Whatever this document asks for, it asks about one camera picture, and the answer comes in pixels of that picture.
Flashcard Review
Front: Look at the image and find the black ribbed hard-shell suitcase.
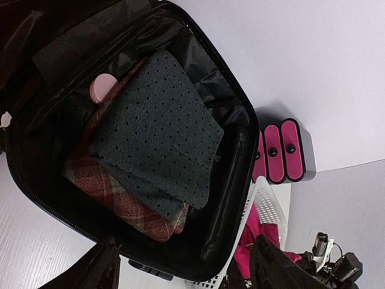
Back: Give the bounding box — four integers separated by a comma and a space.
0, 0, 261, 282

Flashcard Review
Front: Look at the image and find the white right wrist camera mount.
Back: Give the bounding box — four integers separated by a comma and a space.
312, 232, 334, 268

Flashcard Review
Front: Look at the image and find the small pink round container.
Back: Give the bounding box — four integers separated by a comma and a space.
89, 73, 119, 105

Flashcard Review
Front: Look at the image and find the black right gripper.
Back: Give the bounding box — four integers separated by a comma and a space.
297, 252, 363, 288

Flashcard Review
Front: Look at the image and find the pink garment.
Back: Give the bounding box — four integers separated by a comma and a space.
234, 205, 305, 279

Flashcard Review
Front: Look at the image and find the white perforated plastic basket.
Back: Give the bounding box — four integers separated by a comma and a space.
185, 176, 291, 289

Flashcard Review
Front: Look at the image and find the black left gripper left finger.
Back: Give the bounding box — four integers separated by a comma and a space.
40, 237, 120, 289

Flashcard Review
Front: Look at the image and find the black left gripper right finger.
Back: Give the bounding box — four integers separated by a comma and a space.
250, 235, 327, 289

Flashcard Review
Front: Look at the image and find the dark dotted garment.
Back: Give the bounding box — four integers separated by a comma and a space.
89, 51, 224, 221

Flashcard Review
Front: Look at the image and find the black pink drawer organizer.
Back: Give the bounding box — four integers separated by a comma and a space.
252, 102, 316, 185

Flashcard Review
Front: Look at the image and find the red plaid garment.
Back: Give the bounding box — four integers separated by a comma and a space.
62, 59, 188, 243

